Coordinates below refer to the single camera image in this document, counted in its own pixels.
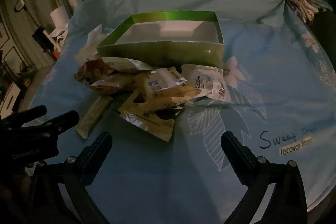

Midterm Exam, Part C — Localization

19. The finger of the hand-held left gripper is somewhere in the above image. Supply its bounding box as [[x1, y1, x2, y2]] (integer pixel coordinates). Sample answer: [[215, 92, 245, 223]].
[[0, 105, 48, 128], [41, 110, 80, 133]]

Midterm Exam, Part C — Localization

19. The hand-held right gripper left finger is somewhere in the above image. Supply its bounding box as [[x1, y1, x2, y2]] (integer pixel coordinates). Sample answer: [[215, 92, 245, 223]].
[[29, 131, 113, 224]]

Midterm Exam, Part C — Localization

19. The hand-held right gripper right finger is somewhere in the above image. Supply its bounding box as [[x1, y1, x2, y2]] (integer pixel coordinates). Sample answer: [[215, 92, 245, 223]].
[[221, 131, 308, 224]]

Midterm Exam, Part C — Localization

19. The yellow snack packet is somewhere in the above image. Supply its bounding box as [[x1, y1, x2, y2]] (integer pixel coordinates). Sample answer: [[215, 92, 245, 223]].
[[114, 90, 184, 142]]

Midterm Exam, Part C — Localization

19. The white printed snack packet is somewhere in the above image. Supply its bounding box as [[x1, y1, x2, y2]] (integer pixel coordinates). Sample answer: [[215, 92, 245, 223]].
[[181, 63, 232, 103]]

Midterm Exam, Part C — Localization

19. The plain white snack packet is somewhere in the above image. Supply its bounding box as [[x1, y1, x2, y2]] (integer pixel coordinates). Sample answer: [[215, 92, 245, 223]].
[[102, 56, 153, 74]]

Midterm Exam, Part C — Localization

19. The beige snack packet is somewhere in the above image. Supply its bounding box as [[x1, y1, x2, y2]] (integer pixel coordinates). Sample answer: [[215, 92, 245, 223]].
[[134, 68, 202, 110]]

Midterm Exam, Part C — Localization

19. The green cardboard box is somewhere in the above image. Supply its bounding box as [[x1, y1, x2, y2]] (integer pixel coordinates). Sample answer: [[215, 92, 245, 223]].
[[97, 11, 225, 68]]

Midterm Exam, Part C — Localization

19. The pale green snack bar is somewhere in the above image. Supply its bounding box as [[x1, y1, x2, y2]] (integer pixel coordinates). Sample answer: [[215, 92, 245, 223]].
[[76, 95, 113, 139]]

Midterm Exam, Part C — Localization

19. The blue floral bedsheet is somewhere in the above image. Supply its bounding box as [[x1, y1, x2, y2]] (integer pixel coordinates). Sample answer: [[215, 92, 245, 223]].
[[22, 0, 336, 224]]

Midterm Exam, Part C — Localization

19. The black device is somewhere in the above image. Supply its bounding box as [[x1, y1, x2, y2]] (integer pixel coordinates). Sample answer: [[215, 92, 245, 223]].
[[32, 27, 51, 52]]

